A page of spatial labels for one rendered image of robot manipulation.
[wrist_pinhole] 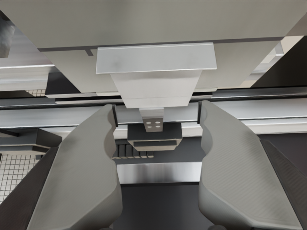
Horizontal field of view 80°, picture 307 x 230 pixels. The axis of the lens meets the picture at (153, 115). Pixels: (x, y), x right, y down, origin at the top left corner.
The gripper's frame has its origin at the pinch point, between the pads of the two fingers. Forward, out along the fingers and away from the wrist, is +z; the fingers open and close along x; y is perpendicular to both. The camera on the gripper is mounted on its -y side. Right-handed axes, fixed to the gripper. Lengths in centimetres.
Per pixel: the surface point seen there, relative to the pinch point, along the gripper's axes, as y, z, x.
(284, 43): 35, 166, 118
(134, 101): 5.0, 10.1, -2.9
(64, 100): 4.6, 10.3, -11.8
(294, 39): 30, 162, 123
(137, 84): 1.5, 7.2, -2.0
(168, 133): 19.0, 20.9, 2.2
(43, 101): 15.8, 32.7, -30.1
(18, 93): 24, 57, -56
